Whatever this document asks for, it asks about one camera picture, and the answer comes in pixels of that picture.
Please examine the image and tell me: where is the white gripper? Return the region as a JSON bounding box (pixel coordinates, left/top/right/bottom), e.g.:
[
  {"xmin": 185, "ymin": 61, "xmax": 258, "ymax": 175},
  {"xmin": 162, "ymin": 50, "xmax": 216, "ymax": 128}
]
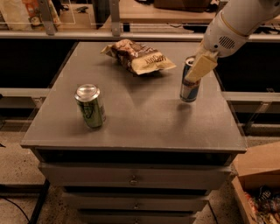
[{"xmin": 185, "ymin": 11, "xmax": 250, "ymax": 83}]

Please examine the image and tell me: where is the blue silver redbull can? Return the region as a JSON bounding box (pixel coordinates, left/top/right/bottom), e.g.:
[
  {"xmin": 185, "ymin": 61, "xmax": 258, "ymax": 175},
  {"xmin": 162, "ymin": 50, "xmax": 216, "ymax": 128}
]
[{"xmin": 179, "ymin": 56, "xmax": 200, "ymax": 102}]

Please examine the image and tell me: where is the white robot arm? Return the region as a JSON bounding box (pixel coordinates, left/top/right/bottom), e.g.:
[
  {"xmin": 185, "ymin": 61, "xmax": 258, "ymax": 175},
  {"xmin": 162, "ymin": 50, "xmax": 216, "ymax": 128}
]
[{"xmin": 185, "ymin": 0, "xmax": 280, "ymax": 83}]

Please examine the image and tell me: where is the brown chip bag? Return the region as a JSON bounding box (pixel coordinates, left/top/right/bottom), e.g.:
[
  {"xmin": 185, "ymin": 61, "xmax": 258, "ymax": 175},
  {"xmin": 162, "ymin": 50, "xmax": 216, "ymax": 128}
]
[{"xmin": 101, "ymin": 39, "xmax": 176, "ymax": 75}]

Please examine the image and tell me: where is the green soda can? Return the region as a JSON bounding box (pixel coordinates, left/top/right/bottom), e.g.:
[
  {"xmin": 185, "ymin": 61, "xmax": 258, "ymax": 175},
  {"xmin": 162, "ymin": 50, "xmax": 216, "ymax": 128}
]
[{"xmin": 74, "ymin": 84, "xmax": 106, "ymax": 129}]

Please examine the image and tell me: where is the colourful snack bag behind glass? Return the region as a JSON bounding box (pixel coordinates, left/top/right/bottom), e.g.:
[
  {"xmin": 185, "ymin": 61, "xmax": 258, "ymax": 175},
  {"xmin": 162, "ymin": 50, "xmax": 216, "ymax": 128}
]
[{"xmin": 0, "ymin": 0, "xmax": 62, "ymax": 32}]

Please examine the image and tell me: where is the wooden desk in background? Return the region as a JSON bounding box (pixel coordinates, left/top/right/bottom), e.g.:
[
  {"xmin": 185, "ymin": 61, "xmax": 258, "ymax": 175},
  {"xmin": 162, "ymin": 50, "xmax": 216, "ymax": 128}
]
[{"xmin": 103, "ymin": 0, "xmax": 280, "ymax": 30}]

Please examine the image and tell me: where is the grey drawer cabinet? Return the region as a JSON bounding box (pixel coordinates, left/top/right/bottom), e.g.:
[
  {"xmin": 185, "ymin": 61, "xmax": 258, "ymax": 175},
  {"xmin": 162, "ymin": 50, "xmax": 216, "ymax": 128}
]
[{"xmin": 22, "ymin": 42, "xmax": 246, "ymax": 224}]

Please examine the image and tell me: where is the cardboard box with snacks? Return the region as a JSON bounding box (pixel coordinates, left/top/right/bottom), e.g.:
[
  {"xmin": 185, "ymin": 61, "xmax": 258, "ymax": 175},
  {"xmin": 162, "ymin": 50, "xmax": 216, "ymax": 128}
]
[{"xmin": 232, "ymin": 142, "xmax": 280, "ymax": 224}]

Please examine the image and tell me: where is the top drawer knob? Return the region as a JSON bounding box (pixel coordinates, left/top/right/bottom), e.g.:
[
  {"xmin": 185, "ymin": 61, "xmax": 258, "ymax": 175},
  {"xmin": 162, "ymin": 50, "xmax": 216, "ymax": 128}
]
[{"xmin": 129, "ymin": 176, "xmax": 138, "ymax": 186}]

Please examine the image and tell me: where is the drawer knob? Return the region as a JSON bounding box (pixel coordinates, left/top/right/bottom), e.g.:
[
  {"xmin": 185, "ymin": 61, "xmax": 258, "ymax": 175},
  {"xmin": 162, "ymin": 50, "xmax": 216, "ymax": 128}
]
[
  {"xmin": 129, "ymin": 176, "xmax": 138, "ymax": 186},
  {"xmin": 133, "ymin": 203, "xmax": 140, "ymax": 210}
]

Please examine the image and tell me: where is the middle drawer knob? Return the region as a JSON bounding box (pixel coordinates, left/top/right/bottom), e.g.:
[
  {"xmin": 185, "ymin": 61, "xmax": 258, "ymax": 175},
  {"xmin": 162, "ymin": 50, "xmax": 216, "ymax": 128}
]
[{"xmin": 133, "ymin": 203, "xmax": 140, "ymax": 210}]

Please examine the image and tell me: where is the black floor cable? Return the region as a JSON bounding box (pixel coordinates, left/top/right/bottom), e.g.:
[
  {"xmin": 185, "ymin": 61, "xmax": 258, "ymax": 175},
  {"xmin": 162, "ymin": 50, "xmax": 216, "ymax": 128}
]
[{"xmin": 0, "ymin": 195, "xmax": 31, "ymax": 224}]

